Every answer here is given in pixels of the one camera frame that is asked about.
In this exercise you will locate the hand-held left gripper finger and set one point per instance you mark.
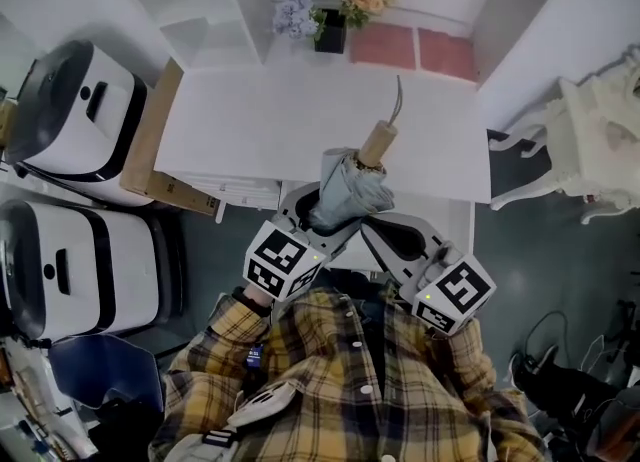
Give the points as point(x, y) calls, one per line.
point(289, 205)
point(340, 245)

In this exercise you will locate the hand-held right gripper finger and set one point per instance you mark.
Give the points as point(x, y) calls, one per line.
point(387, 262)
point(415, 227)

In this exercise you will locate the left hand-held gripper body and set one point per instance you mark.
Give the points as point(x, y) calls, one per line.
point(280, 265)

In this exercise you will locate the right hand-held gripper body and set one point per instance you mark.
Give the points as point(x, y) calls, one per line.
point(455, 295)

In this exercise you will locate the light blue umbrella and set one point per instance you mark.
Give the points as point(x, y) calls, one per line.
point(345, 190)

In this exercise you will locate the person's right forearm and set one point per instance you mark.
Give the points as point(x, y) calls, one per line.
point(465, 355)

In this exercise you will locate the person's left forearm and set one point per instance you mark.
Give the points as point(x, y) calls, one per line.
point(245, 320)

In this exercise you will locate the white desk with drawer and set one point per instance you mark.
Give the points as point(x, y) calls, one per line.
point(280, 120)

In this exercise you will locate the blue tag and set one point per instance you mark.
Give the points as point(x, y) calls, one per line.
point(255, 356)

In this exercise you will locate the yellow plaid shirt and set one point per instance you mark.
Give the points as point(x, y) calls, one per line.
point(340, 390)

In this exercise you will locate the white chest-mounted device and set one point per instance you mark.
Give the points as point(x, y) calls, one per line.
point(260, 402)

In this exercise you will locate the flat cardboard box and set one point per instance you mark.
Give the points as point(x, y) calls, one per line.
point(155, 150)

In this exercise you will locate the pink panel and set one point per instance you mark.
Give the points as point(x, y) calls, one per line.
point(447, 55)
point(382, 47)

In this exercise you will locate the black flower pot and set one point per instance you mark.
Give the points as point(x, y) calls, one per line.
point(331, 32)

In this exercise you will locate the pale blue flowers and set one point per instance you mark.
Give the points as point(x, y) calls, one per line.
point(295, 15)

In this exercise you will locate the white ornate chair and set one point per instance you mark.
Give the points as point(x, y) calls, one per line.
point(590, 150)

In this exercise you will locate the blue chair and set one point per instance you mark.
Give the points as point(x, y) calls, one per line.
point(105, 370)

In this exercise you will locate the white and black machine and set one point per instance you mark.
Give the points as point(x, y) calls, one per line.
point(75, 115)
point(75, 270)

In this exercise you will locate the white shelf unit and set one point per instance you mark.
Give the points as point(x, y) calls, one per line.
point(190, 5)

